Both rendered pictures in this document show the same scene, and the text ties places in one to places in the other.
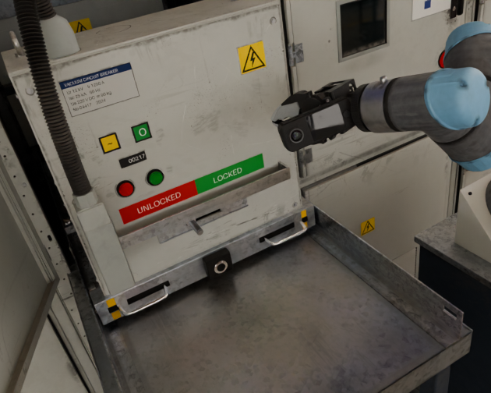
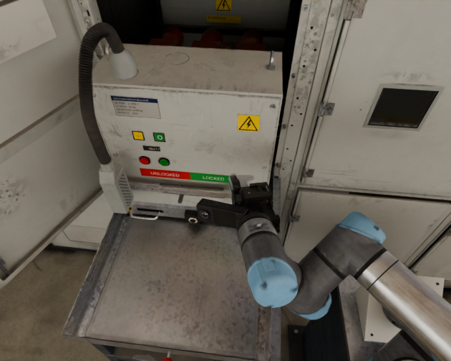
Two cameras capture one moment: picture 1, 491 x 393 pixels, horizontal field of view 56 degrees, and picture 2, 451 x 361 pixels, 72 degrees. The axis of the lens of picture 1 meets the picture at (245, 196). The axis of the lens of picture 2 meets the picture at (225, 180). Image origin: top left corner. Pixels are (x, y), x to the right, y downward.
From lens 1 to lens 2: 51 cm
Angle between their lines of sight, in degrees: 28
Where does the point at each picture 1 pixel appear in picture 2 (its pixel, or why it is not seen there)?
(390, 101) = (244, 246)
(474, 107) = (268, 300)
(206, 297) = (178, 230)
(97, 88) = (134, 106)
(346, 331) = (220, 306)
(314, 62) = (340, 119)
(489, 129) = (300, 305)
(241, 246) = not seen: hidden behind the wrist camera
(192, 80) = (199, 122)
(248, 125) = (235, 159)
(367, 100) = (241, 230)
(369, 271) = not seen: hidden behind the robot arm
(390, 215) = not seen: hidden behind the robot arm
